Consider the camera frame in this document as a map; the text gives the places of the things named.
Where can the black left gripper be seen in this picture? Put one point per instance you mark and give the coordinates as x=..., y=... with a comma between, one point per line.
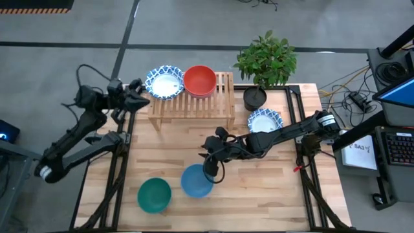
x=118, y=100

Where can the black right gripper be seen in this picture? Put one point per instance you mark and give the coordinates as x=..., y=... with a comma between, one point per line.
x=220, y=149

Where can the blue patterned paper bowl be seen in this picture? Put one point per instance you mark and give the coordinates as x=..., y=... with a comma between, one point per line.
x=263, y=121
x=165, y=84

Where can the pink bowl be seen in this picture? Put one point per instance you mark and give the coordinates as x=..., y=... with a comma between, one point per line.
x=200, y=96

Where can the green bowl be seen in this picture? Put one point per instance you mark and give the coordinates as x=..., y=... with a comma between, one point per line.
x=154, y=195

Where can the red bowl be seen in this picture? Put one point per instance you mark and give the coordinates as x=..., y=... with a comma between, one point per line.
x=200, y=80

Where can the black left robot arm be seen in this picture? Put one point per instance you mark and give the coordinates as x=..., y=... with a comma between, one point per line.
x=97, y=145

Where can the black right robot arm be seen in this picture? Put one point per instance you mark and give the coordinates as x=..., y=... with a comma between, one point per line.
x=284, y=132

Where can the wooden slatted shelf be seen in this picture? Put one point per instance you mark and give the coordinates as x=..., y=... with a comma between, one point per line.
x=194, y=110

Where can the green potted plant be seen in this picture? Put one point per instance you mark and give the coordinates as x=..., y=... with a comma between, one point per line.
x=268, y=58

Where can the gray metal side table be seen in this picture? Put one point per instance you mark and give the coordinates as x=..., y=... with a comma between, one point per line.
x=32, y=155

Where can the dark device with blue light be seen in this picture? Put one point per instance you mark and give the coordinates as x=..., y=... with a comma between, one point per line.
x=8, y=131

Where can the black hazard-striped mat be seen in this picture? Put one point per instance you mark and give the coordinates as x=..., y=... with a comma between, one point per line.
x=32, y=4

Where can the white paper sheet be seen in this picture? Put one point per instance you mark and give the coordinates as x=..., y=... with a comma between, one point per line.
x=359, y=157

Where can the black diagonal bar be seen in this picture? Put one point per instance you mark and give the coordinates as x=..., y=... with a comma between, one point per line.
x=359, y=131

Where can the black power adapter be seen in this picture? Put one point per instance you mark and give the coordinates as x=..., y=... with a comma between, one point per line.
x=358, y=101

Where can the black stand foot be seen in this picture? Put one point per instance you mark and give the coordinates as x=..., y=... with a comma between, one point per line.
x=380, y=191

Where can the gray equipment cart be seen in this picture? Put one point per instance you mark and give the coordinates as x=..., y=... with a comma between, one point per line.
x=398, y=181

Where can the black backlit keyboard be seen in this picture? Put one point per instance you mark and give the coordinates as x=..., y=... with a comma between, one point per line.
x=401, y=149

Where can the laptop with blue screen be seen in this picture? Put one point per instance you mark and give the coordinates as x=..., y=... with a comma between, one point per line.
x=399, y=94

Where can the black rig pole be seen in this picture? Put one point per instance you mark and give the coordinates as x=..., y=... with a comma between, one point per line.
x=399, y=40

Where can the black aluminium table frame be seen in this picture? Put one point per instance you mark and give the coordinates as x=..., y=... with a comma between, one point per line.
x=119, y=200

